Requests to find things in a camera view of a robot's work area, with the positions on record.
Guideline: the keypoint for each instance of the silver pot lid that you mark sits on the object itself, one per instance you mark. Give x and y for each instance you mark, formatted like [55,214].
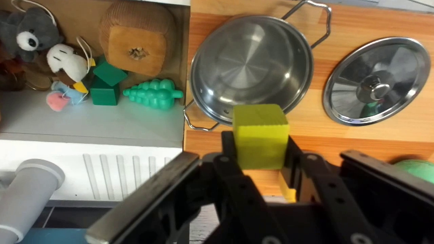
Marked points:
[375,81]

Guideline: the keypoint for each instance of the yellow cube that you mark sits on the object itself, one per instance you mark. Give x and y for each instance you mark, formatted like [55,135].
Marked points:
[260,135]

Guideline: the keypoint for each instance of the green ball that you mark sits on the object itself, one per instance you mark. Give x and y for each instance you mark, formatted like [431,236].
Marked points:
[419,168]

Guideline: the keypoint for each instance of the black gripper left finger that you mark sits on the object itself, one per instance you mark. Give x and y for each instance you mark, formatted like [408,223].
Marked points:
[229,153]

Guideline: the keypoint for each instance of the white plush toy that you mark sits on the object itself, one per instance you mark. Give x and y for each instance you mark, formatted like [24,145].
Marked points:
[76,66]

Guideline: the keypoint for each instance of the grey toy faucet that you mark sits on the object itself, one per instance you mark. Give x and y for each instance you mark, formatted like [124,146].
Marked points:
[23,199]

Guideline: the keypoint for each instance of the pink and blue toy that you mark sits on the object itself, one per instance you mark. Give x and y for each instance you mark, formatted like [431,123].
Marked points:
[62,95]

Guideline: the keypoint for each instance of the silver pot on counter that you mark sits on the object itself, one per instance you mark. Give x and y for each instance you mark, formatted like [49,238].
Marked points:
[251,59]

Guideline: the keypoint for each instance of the wooden toy block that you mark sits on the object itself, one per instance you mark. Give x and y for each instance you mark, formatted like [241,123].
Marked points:
[137,36]

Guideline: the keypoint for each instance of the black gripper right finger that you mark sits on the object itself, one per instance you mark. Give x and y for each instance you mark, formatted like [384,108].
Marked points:
[293,154]

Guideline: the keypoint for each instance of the grey plush bear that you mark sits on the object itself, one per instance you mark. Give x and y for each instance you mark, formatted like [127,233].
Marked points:
[25,34]

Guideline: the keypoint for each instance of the green toy grapes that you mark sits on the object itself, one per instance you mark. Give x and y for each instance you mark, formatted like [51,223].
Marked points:
[158,93]

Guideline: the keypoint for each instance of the dark green toy block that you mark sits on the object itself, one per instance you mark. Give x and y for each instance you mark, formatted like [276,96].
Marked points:
[108,73]

